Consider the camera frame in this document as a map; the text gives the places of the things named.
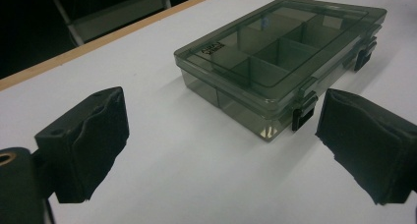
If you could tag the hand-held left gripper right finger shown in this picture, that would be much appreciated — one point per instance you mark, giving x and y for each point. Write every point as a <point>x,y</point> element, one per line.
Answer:
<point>364,145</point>

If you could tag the transparent grey compartment box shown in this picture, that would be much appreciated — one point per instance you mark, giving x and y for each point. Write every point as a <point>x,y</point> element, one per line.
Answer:
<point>262,63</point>

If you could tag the grey metal stand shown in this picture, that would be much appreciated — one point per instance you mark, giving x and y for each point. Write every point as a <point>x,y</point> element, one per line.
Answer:
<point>114,16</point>

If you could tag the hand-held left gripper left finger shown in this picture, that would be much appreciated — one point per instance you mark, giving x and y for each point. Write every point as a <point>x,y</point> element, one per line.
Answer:
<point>88,142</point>

